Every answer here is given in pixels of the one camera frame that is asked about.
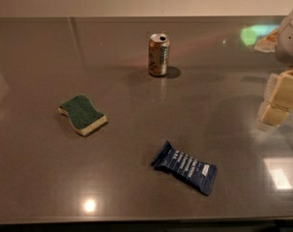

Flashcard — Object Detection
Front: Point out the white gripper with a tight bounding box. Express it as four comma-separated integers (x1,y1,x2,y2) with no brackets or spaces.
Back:
255,70,293,131

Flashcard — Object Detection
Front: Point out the orange soda can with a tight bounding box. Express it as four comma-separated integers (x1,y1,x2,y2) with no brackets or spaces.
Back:
148,33,170,76

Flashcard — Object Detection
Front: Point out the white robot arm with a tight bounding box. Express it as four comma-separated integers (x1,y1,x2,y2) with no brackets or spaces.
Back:
254,10,293,131

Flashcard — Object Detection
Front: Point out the dark blue snack bar wrapper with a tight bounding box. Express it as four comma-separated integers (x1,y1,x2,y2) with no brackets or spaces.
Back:
151,140,218,196

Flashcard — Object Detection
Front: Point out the green and yellow sponge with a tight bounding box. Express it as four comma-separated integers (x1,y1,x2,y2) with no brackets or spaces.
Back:
58,95,107,136

